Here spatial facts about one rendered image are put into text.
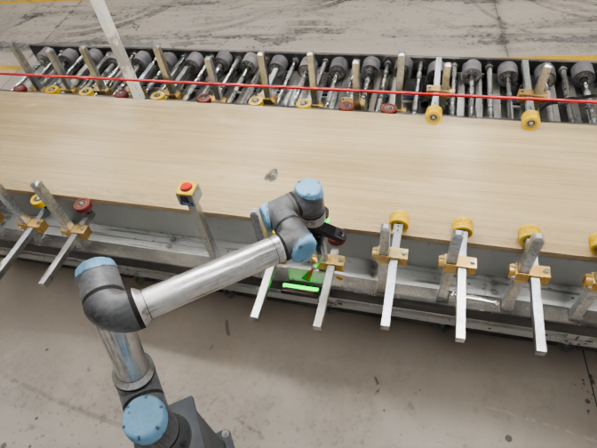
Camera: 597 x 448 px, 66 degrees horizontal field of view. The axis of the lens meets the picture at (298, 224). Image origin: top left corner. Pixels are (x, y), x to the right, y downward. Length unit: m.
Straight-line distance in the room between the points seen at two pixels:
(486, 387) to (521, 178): 1.08
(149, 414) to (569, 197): 1.85
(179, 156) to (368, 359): 1.48
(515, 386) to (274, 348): 1.28
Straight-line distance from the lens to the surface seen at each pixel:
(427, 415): 2.58
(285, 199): 1.48
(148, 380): 1.84
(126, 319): 1.31
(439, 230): 2.00
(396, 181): 2.17
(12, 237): 2.85
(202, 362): 2.79
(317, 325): 1.78
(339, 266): 1.91
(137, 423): 1.80
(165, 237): 2.52
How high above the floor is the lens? 2.44
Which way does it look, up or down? 50 degrees down
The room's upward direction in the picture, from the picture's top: 9 degrees counter-clockwise
